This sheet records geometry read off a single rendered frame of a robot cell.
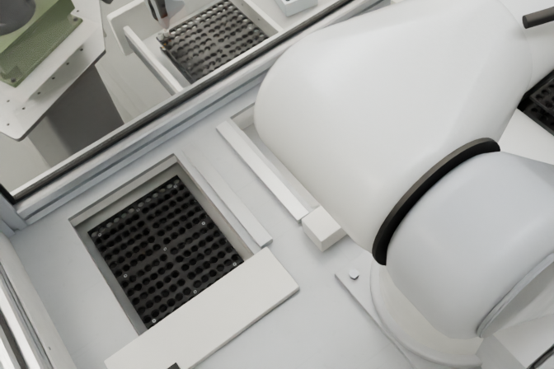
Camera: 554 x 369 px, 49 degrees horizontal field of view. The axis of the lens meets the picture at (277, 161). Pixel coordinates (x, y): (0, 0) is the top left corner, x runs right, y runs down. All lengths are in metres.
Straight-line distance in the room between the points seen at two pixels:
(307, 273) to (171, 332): 0.21
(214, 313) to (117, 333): 0.14
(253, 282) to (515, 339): 0.36
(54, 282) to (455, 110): 0.76
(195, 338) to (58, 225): 0.31
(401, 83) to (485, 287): 0.12
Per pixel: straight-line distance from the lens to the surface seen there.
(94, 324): 0.94
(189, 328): 0.88
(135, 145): 1.03
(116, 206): 1.15
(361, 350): 0.86
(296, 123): 0.36
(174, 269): 0.99
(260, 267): 0.90
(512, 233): 0.31
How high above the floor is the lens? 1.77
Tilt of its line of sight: 56 degrees down
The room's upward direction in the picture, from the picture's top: 10 degrees counter-clockwise
